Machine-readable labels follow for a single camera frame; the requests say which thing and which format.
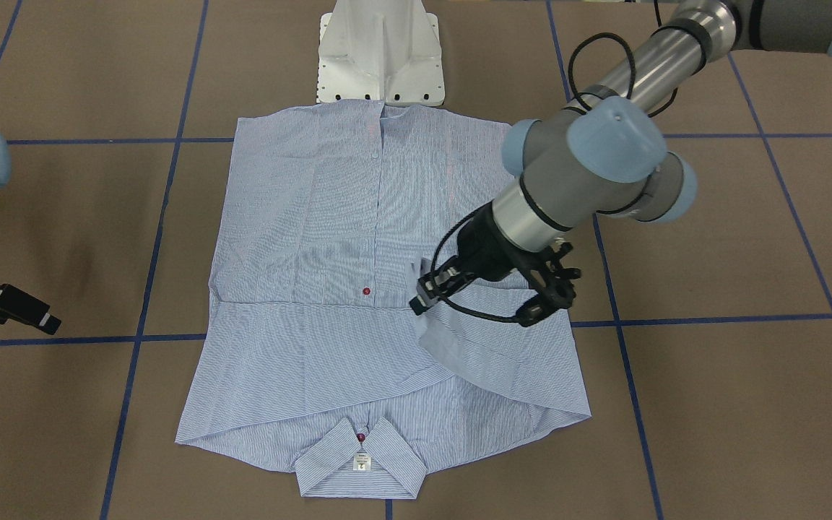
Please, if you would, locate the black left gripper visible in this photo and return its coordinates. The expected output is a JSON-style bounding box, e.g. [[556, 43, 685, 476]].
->
[[409, 203, 525, 316]]

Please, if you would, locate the light blue striped shirt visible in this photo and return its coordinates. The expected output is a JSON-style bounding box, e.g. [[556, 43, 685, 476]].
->
[[175, 100, 592, 500]]

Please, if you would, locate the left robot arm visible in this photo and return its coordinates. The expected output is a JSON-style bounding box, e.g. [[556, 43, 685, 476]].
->
[[409, 1, 832, 328]]

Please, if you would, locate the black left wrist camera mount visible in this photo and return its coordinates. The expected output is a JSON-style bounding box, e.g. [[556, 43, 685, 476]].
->
[[515, 240, 582, 328]]

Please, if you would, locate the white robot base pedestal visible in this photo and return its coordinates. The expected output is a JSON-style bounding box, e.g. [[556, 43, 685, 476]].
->
[[315, 1, 446, 108]]

